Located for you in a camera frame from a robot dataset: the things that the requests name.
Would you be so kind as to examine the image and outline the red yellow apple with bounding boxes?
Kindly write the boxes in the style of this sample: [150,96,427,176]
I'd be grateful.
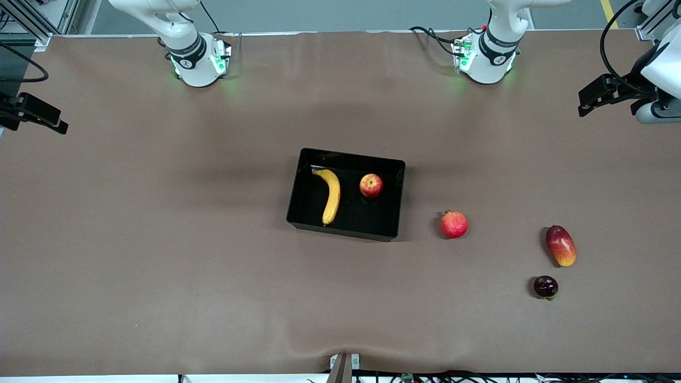
[359,173,384,198]

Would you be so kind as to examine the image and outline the yellow banana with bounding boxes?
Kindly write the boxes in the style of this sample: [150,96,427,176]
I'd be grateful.
[312,169,341,226]

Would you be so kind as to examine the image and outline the red yellow mango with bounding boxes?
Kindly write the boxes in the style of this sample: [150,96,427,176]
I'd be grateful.
[546,225,577,268]

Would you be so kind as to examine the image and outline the brown table mat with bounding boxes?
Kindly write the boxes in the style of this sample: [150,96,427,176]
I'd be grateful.
[0,29,681,376]

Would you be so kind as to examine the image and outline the red pomegranate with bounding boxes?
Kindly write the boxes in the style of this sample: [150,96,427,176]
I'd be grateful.
[440,210,469,239]

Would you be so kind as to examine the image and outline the dark purple mangosteen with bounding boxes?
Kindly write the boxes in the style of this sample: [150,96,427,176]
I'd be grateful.
[534,275,559,301]

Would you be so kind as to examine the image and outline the black rectangular plastic tray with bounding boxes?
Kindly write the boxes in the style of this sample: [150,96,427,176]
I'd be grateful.
[286,148,406,242]

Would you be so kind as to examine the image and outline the aluminium frame profile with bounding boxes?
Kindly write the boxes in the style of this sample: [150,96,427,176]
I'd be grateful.
[636,0,681,42]
[0,0,80,47]

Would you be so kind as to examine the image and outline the black arm base cables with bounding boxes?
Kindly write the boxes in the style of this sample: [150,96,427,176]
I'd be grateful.
[409,25,469,57]

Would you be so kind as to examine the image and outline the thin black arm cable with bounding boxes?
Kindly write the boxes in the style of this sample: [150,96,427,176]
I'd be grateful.
[199,0,223,35]

